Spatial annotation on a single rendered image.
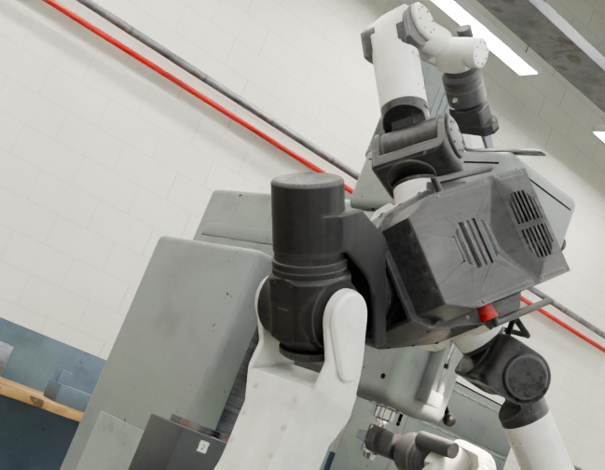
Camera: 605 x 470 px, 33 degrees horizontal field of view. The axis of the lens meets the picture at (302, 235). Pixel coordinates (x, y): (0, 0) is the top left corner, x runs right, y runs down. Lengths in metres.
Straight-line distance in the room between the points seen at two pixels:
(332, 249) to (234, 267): 1.03
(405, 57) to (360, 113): 5.73
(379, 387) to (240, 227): 0.80
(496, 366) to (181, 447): 0.60
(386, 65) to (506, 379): 0.63
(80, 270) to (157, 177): 0.79
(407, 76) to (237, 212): 1.05
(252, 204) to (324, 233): 1.31
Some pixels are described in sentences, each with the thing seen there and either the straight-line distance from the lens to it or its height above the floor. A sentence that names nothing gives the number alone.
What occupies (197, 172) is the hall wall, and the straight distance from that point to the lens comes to 6.87.
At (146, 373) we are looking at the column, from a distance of 2.68.
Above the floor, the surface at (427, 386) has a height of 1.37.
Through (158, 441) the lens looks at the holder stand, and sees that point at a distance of 2.00.
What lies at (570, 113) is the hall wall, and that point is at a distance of 9.47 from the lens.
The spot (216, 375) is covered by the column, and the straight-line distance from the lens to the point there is 2.48.
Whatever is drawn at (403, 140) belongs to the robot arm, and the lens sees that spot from 1.88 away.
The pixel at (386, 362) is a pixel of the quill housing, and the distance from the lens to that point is 2.22.
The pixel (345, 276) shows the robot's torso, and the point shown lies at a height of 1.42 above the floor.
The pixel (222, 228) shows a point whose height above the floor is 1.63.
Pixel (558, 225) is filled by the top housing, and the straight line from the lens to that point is 2.32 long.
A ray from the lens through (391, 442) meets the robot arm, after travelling 2.22.
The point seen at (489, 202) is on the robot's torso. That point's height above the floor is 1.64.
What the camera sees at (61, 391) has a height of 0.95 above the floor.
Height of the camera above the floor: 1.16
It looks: 11 degrees up
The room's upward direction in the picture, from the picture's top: 22 degrees clockwise
